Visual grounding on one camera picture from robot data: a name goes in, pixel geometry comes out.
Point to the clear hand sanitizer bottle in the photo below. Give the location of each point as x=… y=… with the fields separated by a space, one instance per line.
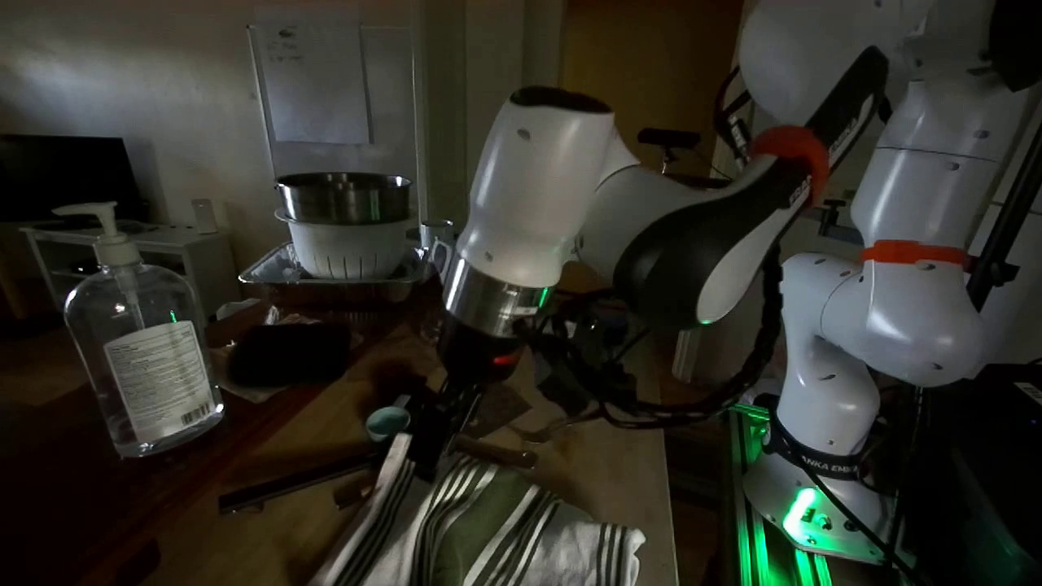
x=139 y=334

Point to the white colander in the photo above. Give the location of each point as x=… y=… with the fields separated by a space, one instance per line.
x=350 y=253

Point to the stainless steel bowl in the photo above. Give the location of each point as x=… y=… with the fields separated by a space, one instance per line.
x=347 y=197

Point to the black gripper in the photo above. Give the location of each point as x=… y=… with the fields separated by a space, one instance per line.
x=474 y=364

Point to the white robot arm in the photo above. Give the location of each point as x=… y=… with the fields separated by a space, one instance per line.
x=554 y=185

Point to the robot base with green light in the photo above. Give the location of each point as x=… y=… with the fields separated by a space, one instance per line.
x=802 y=529

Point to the dark monitor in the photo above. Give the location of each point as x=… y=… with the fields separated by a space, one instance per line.
x=45 y=174

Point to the whiteboard on wall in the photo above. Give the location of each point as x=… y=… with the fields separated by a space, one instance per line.
x=312 y=80

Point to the black cloth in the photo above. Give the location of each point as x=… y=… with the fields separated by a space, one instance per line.
x=274 y=356

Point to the black spatula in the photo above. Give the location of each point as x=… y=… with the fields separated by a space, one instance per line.
x=256 y=497

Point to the striped tea towel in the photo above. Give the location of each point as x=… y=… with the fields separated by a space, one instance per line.
x=478 y=526

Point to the small teal cup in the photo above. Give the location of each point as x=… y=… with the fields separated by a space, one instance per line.
x=386 y=421

